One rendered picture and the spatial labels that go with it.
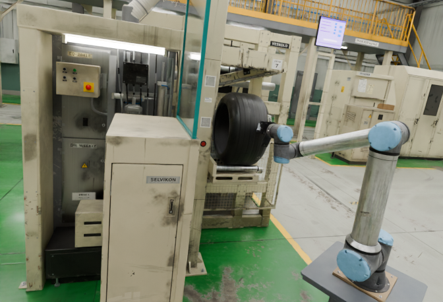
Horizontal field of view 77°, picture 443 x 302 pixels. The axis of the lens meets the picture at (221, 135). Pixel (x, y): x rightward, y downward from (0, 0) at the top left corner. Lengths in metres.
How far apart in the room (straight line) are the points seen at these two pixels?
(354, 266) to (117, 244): 1.08
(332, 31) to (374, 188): 5.08
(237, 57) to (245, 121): 0.62
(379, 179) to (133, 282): 1.22
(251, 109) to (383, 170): 0.96
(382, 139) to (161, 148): 0.93
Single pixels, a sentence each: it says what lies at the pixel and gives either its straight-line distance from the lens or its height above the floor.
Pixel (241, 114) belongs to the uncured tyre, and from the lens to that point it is 1.91.
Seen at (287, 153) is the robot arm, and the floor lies 1.18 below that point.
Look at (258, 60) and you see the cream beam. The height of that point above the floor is 1.71.
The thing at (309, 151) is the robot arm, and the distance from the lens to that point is 1.67.
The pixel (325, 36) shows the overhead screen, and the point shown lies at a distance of 6.15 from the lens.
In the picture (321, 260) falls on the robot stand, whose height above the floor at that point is 0.60.
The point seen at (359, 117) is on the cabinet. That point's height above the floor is 1.03.
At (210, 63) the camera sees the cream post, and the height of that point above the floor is 1.63.
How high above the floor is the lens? 1.57
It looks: 12 degrees down
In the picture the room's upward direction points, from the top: 7 degrees clockwise
